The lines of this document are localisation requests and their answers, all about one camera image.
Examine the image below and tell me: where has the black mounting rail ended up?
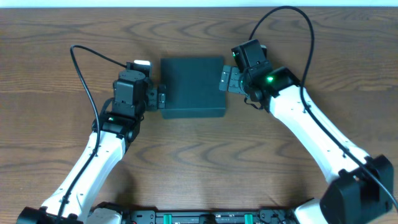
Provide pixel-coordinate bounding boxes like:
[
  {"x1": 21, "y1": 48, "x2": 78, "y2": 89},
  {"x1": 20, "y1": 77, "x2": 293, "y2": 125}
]
[{"x1": 90, "y1": 201, "x2": 299, "y2": 224}]

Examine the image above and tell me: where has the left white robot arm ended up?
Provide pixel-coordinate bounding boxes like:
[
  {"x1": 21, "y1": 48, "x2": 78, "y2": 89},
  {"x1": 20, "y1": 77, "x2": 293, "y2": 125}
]
[{"x1": 17, "y1": 60, "x2": 152, "y2": 223}]

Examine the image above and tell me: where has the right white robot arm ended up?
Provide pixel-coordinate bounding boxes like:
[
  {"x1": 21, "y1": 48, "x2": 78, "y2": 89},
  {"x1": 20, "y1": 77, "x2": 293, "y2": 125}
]
[{"x1": 228, "y1": 39, "x2": 394, "y2": 223}]

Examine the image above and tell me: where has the dark green box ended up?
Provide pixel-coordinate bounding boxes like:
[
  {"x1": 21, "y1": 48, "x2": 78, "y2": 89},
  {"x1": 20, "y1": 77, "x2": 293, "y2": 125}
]
[{"x1": 160, "y1": 56, "x2": 226, "y2": 119}]

